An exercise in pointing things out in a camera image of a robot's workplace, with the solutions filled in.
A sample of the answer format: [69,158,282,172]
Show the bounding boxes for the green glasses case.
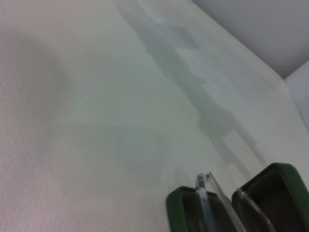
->
[165,162,309,232]

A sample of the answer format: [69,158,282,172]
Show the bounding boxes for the clear frame glasses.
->
[195,171,275,232]

